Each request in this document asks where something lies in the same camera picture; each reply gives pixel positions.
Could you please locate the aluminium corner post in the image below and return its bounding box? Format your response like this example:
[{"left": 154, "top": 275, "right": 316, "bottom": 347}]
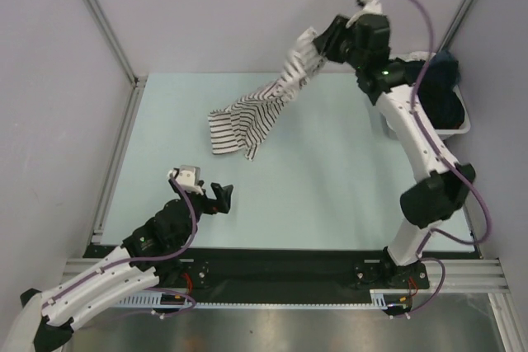
[
  {"left": 436, "top": 0, "right": 502, "bottom": 54},
  {"left": 59, "top": 0, "right": 144, "bottom": 87}
]

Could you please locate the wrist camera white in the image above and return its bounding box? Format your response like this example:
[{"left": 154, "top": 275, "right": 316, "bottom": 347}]
[
  {"left": 167, "top": 165, "right": 205, "bottom": 195},
  {"left": 346, "top": 0, "right": 383, "bottom": 28}
]

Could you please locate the right aluminium corner post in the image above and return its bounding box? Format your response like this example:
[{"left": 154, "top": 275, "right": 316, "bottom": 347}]
[{"left": 436, "top": 0, "right": 502, "bottom": 54}]

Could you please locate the white plastic laundry basket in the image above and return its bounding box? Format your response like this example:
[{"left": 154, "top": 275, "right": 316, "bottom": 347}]
[{"left": 381, "top": 51, "right": 472, "bottom": 141}]

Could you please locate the aluminium front rail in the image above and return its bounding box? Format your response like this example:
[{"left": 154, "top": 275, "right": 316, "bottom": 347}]
[{"left": 61, "top": 258, "right": 510, "bottom": 293}]

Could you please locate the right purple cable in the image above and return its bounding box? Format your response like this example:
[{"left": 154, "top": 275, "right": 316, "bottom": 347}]
[{"left": 373, "top": 0, "right": 494, "bottom": 320}]

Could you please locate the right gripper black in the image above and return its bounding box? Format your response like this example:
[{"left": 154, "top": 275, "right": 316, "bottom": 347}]
[{"left": 310, "top": 16, "right": 365, "bottom": 72}]

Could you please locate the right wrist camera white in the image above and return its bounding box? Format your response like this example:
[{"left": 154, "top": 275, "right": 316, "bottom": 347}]
[{"left": 346, "top": 0, "right": 383, "bottom": 28}]

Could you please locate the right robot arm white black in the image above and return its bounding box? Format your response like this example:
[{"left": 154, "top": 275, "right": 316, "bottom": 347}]
[{"left": 313, "top": 13, "right": 476, "bottom": 289}]

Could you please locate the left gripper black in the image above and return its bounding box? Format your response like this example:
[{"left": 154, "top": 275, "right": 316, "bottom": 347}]
[{"left": 169, "top": 178, "right": 232, "bottom": 246}]

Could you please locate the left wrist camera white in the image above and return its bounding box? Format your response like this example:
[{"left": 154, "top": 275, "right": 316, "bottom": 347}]
[{"left": 167, "top": 165, "right": 205, "bottom": 195}]

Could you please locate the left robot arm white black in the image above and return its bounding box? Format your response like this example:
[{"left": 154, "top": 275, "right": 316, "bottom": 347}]
[{"left": 3, "top": 173, "right": 233, "bottom": 351}]

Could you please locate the black white striped tank top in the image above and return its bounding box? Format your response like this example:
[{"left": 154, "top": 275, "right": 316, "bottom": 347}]
[{"left": 208, "top": 27, "right": 326, "bottom": 161}]

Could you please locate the dark clothes pile in basket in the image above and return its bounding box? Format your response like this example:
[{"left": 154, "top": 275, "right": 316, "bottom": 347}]
[{"left": 398, "top": 50, "right": 467, "bottom": 130}]

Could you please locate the left aluminium corner post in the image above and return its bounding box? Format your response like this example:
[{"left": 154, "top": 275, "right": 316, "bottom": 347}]
[{"left": 59, "top": 0, "right": 144, "bottom": 87}]

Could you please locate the white slotted cable duct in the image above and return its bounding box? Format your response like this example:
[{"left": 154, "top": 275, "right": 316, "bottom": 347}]
[{"left": 111, "top": 289, "right": 413, "bottom": 310}]

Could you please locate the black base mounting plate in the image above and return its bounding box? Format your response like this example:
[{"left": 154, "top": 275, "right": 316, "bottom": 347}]
[{"left": 82, "top": 244, "right": 430, "bottom": 304}]

